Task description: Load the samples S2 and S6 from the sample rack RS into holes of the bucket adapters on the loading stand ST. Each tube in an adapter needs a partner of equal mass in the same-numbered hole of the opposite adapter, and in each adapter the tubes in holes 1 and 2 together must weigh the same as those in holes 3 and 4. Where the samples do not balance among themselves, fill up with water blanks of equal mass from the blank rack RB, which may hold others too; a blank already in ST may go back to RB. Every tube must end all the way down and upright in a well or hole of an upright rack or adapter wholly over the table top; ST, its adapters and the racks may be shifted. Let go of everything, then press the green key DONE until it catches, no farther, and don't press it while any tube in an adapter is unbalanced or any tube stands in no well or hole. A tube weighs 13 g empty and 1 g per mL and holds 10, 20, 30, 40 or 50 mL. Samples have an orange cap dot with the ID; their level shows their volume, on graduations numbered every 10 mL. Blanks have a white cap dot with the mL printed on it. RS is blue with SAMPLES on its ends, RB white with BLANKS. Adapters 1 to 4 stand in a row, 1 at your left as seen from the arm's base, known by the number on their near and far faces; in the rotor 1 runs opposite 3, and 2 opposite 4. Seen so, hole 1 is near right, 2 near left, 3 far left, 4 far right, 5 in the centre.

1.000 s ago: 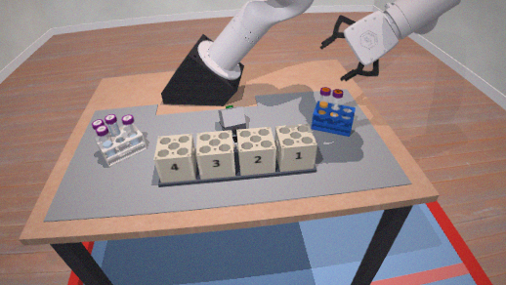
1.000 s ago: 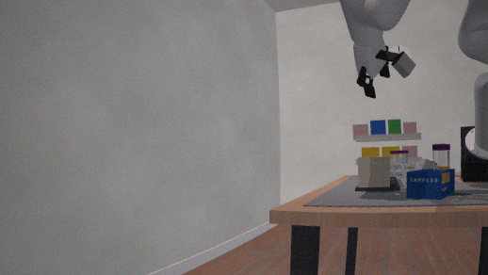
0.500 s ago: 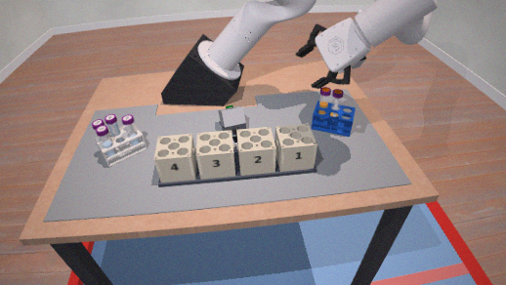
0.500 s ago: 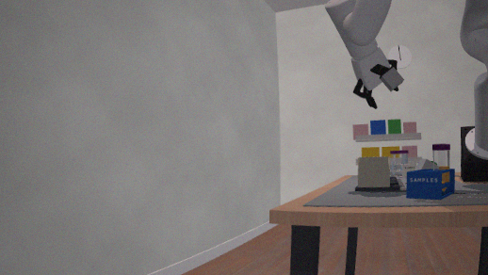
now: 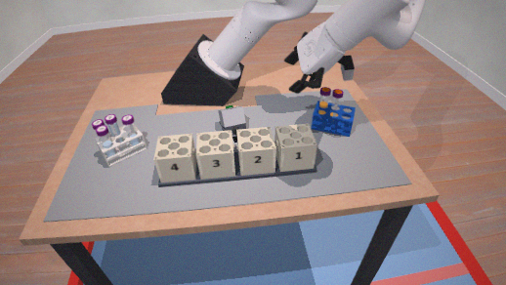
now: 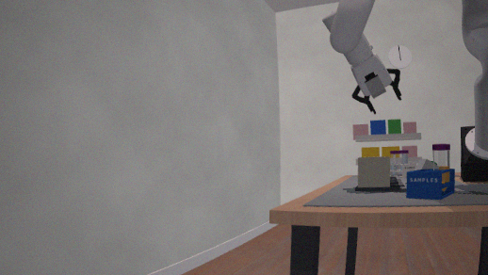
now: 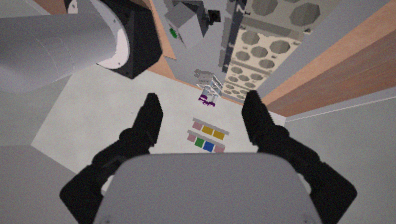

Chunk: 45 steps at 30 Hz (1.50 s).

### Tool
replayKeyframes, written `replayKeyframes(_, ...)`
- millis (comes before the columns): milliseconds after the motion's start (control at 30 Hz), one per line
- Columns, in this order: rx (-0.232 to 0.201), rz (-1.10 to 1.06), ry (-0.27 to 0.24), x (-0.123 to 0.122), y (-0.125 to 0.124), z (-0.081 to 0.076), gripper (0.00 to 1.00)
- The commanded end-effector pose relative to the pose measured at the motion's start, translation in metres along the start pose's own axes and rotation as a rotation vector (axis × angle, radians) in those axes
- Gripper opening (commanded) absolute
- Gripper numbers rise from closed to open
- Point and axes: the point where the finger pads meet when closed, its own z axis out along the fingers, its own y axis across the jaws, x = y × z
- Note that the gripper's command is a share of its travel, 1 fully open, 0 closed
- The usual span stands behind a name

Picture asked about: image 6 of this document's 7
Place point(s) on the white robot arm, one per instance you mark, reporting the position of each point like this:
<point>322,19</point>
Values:
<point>346,26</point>

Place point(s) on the blue tube rack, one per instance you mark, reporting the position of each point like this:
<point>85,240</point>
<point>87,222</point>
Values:
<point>427,184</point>

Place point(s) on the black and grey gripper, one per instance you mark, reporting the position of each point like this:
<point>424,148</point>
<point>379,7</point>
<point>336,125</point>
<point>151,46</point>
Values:
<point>373,64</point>

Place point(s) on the white tube rack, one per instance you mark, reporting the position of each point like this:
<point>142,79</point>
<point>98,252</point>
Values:
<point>405,168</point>

